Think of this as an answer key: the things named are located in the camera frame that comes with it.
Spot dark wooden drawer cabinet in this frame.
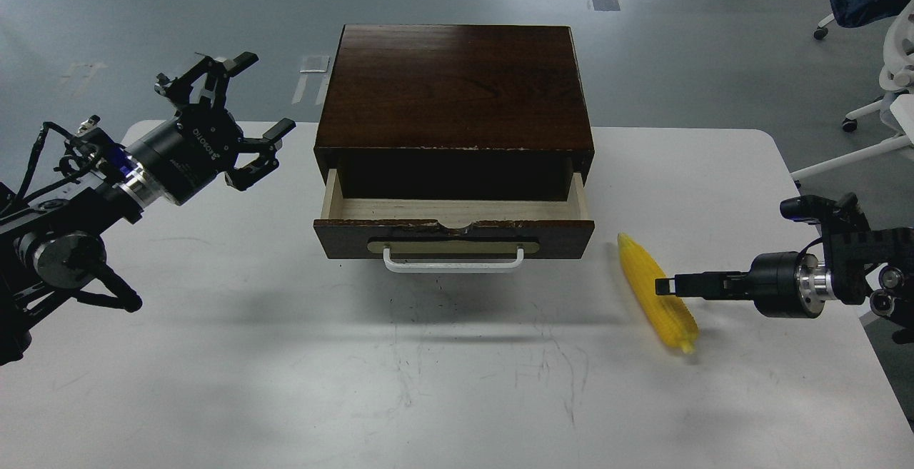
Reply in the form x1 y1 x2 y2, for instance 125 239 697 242
314 24 595 201

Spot wooden drawer with white handle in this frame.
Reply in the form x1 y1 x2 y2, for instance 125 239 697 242
313 170 596 273

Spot white office chair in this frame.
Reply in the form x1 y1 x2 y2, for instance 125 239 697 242
791 0 914 183

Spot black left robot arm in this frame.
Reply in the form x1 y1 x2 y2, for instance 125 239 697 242
1 52 295 364

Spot yellow toy corn cob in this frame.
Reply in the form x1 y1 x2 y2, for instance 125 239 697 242
617 232 700 355

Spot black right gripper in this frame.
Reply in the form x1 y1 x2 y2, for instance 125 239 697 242
654 251 833 318

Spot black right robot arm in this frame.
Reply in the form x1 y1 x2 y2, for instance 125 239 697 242
654 193 913 345

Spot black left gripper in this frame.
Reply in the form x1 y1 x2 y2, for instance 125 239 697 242
131 51 296 206

